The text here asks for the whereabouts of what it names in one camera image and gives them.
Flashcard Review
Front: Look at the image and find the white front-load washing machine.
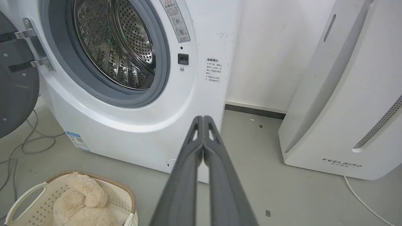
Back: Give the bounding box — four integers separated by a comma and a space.
6, 0, 242, 184

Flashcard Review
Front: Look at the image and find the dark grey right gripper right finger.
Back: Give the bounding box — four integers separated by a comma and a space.
203, 116, 258, 226

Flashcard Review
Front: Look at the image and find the white air purifier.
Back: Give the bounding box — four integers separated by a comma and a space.
278, 0, 402, 180

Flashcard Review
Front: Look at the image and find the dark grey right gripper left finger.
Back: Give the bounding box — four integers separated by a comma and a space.
149, 116, 204, 226

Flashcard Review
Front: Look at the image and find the cream plush toy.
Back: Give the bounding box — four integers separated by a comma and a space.
52, 172, 120, 226

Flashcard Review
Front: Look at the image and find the white power cable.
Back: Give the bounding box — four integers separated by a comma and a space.
344, 176, 395, 226

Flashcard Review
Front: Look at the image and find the grey washing machine door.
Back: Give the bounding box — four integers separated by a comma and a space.
0, 11, 41, 138

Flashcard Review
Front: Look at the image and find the grey cable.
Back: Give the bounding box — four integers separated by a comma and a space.
0, 108, 66, 220

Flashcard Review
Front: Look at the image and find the white plastic laundry basket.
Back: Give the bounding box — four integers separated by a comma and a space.
4, 170, 139, 226

